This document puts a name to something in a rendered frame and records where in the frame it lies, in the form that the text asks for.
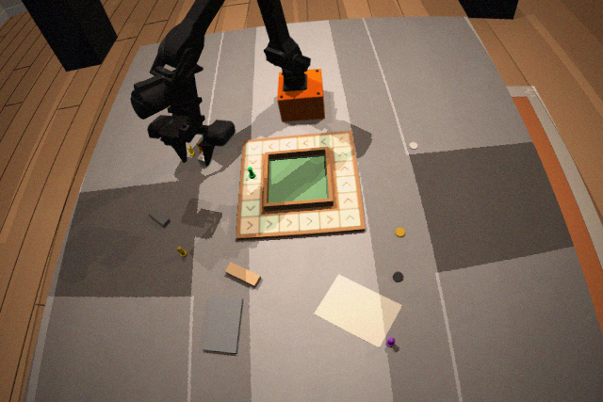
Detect cream flat rectangular card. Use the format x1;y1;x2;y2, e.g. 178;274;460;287
314;275;402;347

